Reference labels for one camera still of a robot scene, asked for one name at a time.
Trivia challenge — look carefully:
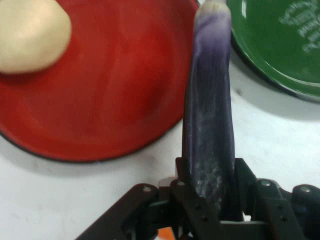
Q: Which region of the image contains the small orange object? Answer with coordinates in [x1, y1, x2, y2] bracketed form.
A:
[158, 226, 176, 240]

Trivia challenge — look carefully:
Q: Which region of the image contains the beige bread bun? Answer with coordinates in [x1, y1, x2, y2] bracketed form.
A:
[0, 0, 73, 75]

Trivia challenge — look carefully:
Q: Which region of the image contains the green bowl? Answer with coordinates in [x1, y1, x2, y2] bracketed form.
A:
[225, 0, 320, 103]

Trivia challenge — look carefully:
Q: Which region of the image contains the red bowl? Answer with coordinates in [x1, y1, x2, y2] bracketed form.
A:
[0, 0, 201, 164]

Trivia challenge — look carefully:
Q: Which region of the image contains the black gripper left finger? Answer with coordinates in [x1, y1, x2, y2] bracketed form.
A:
[74, 157, 221, 240]

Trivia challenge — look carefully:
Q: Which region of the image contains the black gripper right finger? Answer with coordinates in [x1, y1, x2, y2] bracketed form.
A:
[233, 157, 320, 240]

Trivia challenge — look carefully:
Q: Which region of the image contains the long purple eggplant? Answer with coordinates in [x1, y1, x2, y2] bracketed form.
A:
[181, 0, 238, 223]

